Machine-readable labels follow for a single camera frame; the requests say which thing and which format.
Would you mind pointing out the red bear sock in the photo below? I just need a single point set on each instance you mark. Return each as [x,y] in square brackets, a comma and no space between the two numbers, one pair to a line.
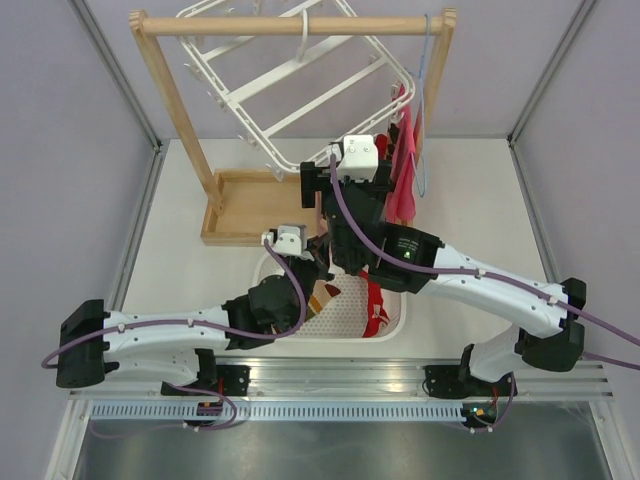
[377,317]

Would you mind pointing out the wooden clothes rack frame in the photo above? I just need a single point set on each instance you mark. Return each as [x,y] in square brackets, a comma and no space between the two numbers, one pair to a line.
[242,203]

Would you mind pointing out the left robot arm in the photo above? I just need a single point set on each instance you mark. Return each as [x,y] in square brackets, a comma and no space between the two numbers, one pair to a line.
[179,350]

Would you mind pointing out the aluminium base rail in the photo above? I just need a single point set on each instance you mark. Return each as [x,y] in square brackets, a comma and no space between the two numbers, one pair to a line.
[389,379]

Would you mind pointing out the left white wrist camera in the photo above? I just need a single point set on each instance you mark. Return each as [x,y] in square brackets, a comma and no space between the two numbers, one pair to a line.
[288,240]

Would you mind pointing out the white perforated plastic basket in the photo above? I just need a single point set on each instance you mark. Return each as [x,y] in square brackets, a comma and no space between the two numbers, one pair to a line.
[351,309]

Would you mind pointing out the white clip drying hanger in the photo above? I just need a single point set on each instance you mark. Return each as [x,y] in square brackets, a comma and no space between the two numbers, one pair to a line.
[279,87]

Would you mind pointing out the pink sock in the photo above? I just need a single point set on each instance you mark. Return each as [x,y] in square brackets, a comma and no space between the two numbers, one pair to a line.
[321,222]

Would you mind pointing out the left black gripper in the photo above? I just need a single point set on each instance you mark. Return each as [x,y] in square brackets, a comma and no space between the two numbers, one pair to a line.
[319,249]

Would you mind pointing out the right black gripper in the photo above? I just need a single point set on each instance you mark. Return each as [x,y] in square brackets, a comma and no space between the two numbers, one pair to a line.
[313,179]

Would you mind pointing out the beige striped sock maroon toe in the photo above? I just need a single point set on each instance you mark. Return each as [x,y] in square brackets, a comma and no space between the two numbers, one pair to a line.
[316,325]

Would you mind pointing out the pink towel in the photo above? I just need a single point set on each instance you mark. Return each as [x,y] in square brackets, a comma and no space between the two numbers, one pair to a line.
[400,204]

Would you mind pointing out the red sock white pattern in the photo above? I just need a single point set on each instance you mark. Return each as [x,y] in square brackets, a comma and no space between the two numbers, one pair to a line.
[381,141]

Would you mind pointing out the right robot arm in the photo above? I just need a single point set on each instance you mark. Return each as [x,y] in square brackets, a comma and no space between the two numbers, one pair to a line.
[544,333]

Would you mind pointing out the light blue wire hanger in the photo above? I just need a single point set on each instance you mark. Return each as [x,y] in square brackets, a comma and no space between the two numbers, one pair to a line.
[419,167]

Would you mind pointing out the white slotted cable duct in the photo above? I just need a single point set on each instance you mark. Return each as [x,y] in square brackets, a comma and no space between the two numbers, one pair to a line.
[279,411]

